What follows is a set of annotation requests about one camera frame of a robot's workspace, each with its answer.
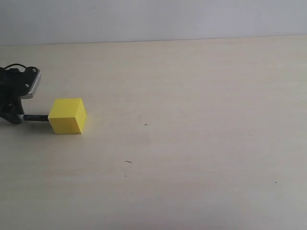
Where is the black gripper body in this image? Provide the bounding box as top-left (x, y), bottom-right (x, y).
top-left (0, 68), bottom-right (26, 113)

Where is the black and white marker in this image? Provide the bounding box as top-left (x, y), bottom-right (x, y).
top-left (23, 115), bottom-right (49, 122)

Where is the yellow cube block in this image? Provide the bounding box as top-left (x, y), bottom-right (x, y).
top-left (48, 98), bottom-right (87, 135)

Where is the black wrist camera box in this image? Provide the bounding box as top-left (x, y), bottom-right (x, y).
top-left (21, 67), bottom-right (41, 99)

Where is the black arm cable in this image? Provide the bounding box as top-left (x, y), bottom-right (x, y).
top-left (4, 63), bottom-right (28, 72)

